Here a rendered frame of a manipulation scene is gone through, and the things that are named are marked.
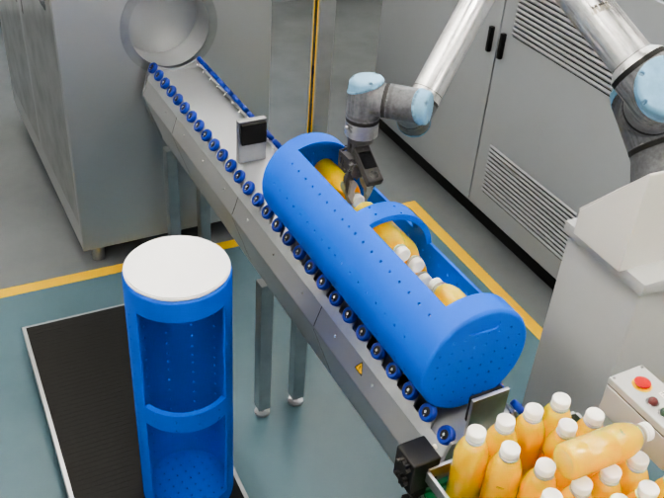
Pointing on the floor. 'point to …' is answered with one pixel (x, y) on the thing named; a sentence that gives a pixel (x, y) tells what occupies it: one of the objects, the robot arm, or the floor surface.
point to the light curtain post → (320, 65)
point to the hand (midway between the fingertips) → (358, 202)
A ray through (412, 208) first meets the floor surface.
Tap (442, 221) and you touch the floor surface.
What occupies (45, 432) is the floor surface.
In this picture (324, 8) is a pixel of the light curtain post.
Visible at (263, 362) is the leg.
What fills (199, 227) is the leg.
